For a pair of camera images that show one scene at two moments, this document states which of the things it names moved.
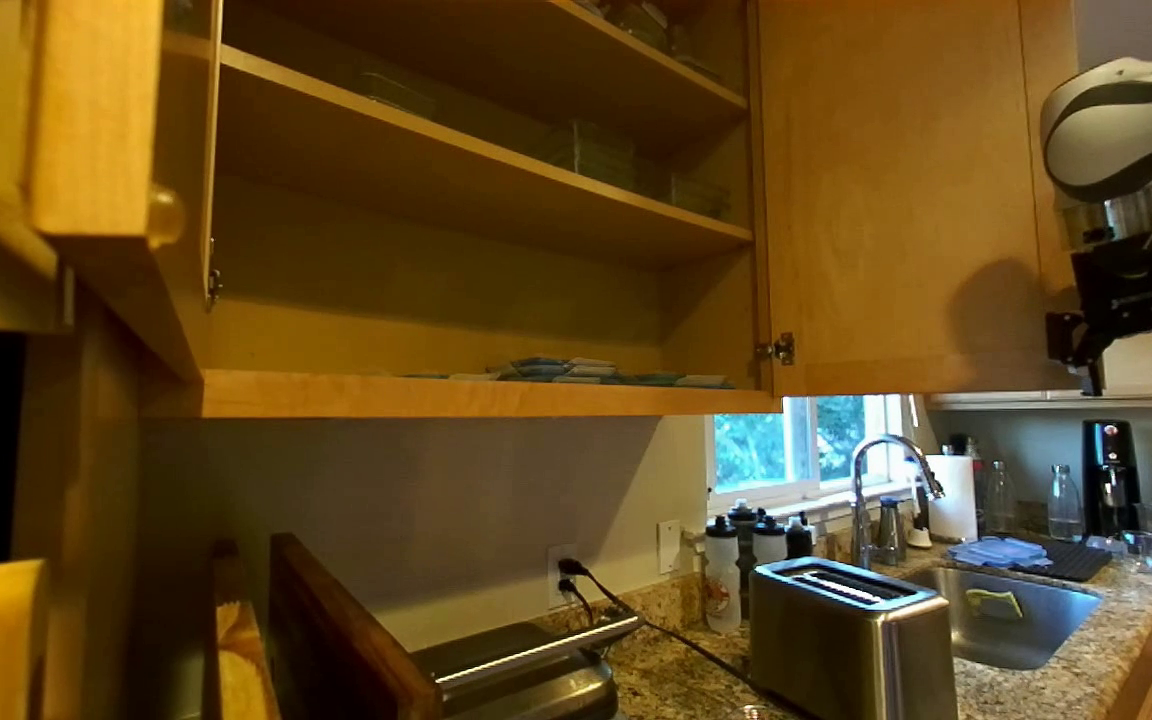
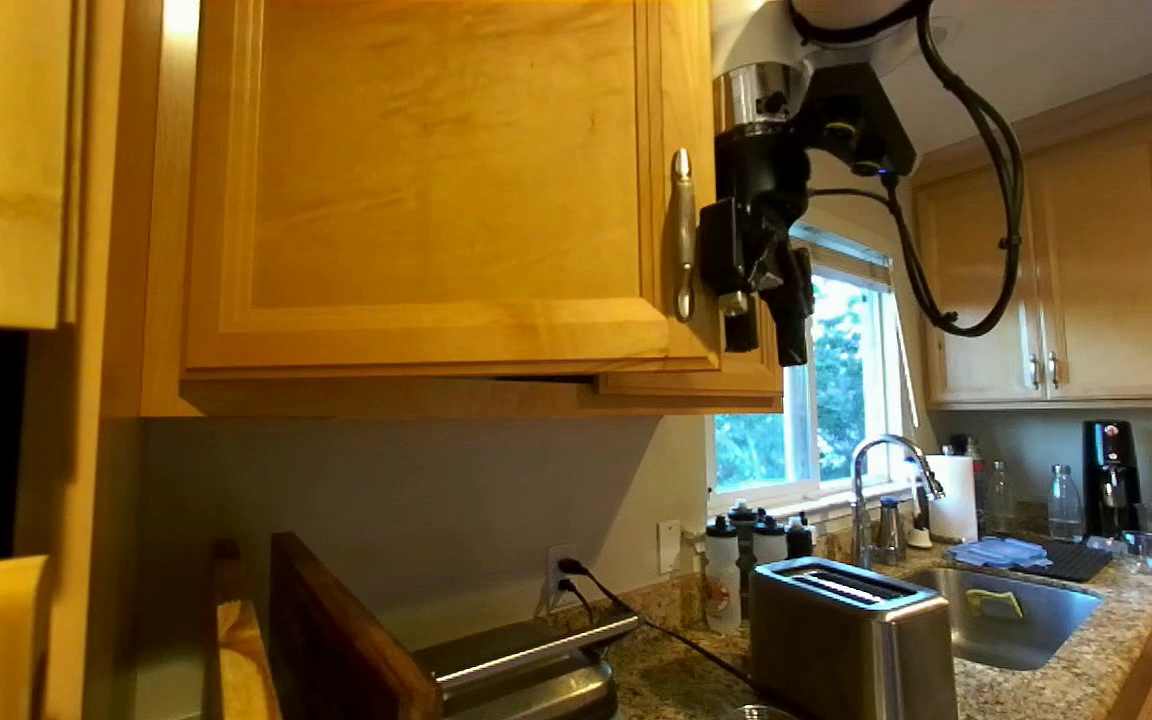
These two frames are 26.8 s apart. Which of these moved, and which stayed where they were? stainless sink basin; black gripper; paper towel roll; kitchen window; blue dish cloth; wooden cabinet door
Moved: black gripper; wooden cabinet door
Stayed: blue dish cloth; stainless sink basin; paper towel roll; kitchen window
